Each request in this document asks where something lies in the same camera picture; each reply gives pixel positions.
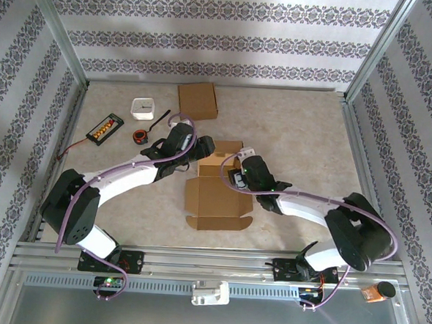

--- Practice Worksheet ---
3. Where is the brown cardboard mailer box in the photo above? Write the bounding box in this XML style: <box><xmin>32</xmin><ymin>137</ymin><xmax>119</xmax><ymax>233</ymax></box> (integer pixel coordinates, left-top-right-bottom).
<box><xmin>175</xmin><ymin>81</ymin><xmax>221</xmax><ymax>124</ymax></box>
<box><xmin>181</xmin><ymin>138</ymin><xmax>259</xmax><ymax>234</ymax></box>

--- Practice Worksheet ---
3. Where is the black orange tape measure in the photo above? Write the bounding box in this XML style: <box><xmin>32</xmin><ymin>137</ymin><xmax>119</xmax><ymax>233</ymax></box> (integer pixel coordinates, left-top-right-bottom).
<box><xmin>131</xmin><ymin>128</ymin><xmax>150</xmax><ymax>147</ymax></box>

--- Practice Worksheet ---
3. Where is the white square container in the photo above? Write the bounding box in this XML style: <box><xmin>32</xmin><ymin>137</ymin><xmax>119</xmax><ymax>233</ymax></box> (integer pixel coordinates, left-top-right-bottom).
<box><xmin>130</xmin><ymin>97</ymin><xmax>157</xmax><ymax>122</ymax></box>

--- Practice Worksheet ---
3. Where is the black board with orange connectors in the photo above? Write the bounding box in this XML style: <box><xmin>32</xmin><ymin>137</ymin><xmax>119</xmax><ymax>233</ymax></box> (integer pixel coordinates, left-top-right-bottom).
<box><xmin>85</xmin><ymin>111</ymin><xmax>127</xmax><ymax>148</ymax></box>

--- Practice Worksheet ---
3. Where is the grey metal panel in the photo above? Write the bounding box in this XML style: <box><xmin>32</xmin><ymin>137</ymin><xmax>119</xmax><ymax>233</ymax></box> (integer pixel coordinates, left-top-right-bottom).
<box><xmin>0</xmin><ymin>265</ymin><xmax>424</xmax><ymax>324</ymax></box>

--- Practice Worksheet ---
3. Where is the circuit board with green light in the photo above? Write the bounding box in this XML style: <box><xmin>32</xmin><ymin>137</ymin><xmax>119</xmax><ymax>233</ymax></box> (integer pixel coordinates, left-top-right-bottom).
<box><xmin>93</xmin><ymin>274</ymin><xmax>125</xmax><ymax>290</ymax></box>

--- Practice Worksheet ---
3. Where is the orange black device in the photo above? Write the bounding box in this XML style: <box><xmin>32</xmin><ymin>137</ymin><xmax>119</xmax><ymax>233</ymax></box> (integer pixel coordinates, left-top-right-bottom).
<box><xmin>361</xmin><ymin>280</ymin><xmax>398</xmax><ymax>305</ymax></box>

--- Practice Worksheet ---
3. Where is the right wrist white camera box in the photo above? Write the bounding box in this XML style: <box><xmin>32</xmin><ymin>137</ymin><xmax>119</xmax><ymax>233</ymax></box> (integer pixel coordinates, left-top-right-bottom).
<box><xmin>237</xmin><ymin>147</ymin><xmax>257</xmax><ymax>161</ymax></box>

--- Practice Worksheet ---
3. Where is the black strap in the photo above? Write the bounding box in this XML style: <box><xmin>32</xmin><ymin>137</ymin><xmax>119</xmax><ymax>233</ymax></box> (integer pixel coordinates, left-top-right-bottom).
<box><xmin>148</xmin><ymin>108</ymin><xmax>172</xmax><ymax>134</ymax></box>

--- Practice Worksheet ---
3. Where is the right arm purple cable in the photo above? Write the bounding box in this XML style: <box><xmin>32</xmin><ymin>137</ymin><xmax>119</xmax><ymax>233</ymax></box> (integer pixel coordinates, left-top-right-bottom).
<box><xmin>211</xmin><ymin>152</ymin><xmax>403</xmax><ymax>316</ymax></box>

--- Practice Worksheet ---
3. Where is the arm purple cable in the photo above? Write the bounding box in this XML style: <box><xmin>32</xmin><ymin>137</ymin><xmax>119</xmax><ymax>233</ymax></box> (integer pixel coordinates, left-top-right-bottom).
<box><xmin>51</xmin><ymin>104</ymin><xmax>200</xmax><ymax>307</ymax></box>
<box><xmin>211</xmin><ymin>152</ymin><xmax>403</xmax><ymax>316</ymax></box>

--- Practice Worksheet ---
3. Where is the aluminium frame rail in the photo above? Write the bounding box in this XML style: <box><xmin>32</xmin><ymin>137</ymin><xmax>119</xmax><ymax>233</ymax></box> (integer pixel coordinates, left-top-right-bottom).
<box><xmin>27</xmin><ymin>81</ymin><xmax>92</xmax><ymax>246</ymax></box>
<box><xmin>331</xmin><ymin>97</ymin><xmax>406</xmax><ymax>262</ymax></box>
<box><xmin>84</xmin><ymin>71</ymin><xmax>348</xmax><ymax>100</ymax></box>

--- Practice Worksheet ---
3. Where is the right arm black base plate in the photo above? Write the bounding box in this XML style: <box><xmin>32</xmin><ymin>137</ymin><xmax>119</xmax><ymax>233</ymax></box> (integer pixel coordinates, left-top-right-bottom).
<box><xmin>272</xmin><ymin>257</ymin><xmax>340</xmax><ymax>287</ymax></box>

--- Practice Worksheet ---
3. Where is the red black wire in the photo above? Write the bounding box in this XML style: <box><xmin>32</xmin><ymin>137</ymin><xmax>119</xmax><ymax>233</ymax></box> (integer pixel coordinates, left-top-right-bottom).
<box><xmin>56</xmin><ymin>136</ymin><xmax>91</xmax><ymax>162</ymax></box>

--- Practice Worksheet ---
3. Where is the wide aluminium mounting rail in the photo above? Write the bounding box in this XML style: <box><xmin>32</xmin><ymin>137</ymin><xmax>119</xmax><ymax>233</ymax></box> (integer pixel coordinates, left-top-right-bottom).
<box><xmin>9</xmin><ymin>235</ymin><xmax>411</xmax><ymax>295</ymax></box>

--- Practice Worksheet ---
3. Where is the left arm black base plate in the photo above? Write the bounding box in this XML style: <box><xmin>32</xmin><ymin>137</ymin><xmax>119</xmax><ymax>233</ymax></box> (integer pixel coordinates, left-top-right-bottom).
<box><xmin>77</xmin><ymin>247</ymin><xmax>146</xmax><ymax>276</ymax></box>

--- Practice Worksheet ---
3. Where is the circuit board with wires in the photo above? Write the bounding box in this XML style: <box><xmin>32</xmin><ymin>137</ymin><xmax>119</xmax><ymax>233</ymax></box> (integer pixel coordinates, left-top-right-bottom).
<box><xmin>297</xmin><ymin>286</ymin><xmax>324</xmax><ymax>301</ymax></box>

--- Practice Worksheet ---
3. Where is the white plastic bracket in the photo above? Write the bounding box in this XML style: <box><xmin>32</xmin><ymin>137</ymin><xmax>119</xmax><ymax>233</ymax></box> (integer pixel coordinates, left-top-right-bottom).
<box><xmin>190</xmin><ymin>278</ymin><xmax>231</xmax><ymax>309</ymax></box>

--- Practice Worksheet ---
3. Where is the grey slotted cable duct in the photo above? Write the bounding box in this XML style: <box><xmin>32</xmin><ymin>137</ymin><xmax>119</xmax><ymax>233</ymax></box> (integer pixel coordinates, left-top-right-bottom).
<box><xmin>23</xmin><ymin>270</ymin><xmax>303</xmax><ymax>303</ymax></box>

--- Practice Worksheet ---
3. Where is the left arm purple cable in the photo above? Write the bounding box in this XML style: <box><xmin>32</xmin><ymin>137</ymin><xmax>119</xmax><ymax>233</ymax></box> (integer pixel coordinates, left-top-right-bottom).
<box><xmin>51</xmin><ymin>104</ymin><xmax>200</xmax><ymax>307</ymax></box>

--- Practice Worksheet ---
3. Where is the aluminium frame post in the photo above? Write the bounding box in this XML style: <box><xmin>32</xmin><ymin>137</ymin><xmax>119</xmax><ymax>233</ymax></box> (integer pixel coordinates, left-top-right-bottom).
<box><xmin>343</xmin><ymin>0</ymin><xmax>423</xmax><ymax>108</ymax></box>
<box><xmin>15</xmin><ymin>0</ymin><xmax>97</xmax><ymax>89</ymax></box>

